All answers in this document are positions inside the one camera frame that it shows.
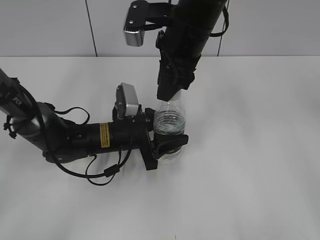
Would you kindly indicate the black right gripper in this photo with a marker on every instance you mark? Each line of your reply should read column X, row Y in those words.
column 176, row 71

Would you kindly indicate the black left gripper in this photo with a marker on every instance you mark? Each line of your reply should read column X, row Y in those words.
column 132, row 133

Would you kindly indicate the clear cestbon water bottle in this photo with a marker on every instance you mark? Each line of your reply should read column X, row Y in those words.
column 170, row 116

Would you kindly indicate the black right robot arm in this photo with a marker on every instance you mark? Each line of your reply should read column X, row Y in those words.
column 181, row 44

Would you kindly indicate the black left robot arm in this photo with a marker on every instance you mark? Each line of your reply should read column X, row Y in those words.
column 63, row 141

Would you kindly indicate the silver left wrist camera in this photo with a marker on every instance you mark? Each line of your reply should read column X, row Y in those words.
column 126, row 102

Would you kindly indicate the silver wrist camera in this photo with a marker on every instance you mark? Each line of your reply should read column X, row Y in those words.
column 126, row 102
column 143, row 16

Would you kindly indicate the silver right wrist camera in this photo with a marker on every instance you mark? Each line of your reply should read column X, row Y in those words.
column 143, row 16

